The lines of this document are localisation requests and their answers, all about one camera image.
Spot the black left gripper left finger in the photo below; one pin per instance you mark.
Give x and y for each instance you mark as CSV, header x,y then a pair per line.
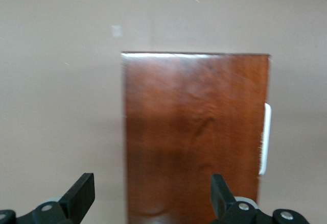
x,y
76,201

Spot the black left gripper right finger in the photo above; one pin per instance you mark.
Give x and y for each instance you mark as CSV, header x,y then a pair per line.
x,y
224,203

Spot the dark brown wooden cabinet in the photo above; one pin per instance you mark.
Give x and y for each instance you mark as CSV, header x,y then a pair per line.
x,y
191,132

